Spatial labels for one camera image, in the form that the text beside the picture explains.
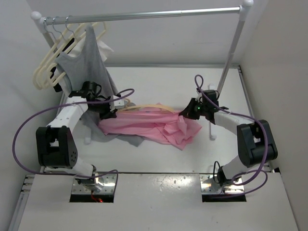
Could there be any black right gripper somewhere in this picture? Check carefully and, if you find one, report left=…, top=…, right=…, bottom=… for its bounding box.
left=181, top=98, right=208, bottom=120

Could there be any pink t shirt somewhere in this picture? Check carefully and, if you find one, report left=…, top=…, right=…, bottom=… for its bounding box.
left=98, top=108, right=202, bottom=150

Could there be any beige plastic hanger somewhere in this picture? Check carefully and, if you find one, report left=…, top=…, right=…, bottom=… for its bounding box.
left=118, top=98, right=176, bottom=113

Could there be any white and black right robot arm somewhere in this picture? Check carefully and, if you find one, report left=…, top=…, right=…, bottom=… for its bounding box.
left=180, top=90, right=278, bottom=186

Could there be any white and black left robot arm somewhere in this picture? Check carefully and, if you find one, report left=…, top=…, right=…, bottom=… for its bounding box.
left=36, top=81, right=116, bottom=188

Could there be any grey shirt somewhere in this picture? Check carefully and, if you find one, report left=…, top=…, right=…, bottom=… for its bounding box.
left=55, top=25, right=144, bottom=147

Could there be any cream hanger with grey shirt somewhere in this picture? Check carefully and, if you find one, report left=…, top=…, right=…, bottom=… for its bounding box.
left=54, top=24, right=112, bottom=91

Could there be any cream hanger far left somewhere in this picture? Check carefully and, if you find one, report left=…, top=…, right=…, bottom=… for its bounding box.
left=30, top=11, right=70, bottom=90

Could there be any cream hanger with black garment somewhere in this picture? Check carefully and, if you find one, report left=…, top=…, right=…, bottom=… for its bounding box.
left=33, top=17, right=86, bottom=90

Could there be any white clothes rack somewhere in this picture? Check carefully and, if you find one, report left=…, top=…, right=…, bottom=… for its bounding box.
left=30, top=0, right=255, bottom=145

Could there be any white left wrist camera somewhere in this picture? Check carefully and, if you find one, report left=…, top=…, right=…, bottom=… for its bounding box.
left=111, top=96, right=127, bottom=109

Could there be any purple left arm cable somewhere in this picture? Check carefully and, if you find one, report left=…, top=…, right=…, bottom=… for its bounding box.
left=12, top=88, right=135, bottom=194

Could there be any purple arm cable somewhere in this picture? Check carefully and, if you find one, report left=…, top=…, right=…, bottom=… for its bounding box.
left=12, top=88, right=135, bottom=194
left=194, top=74, right=268, bottom=197

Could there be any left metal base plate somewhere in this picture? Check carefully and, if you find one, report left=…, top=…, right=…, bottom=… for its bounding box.
left=71, top=173, right=117, bottom=195

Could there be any metal base plate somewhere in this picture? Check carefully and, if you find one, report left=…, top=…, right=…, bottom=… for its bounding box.
left=199, top=174, right=244, bottom=195
left=71, top=173, right=117, bottom=195

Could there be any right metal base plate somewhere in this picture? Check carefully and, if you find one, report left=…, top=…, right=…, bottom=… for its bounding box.
left=199, top=174, right=244, bottom=195

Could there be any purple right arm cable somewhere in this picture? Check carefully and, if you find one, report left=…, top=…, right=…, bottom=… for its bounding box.
left=194, top=74, right=268, bottom=197

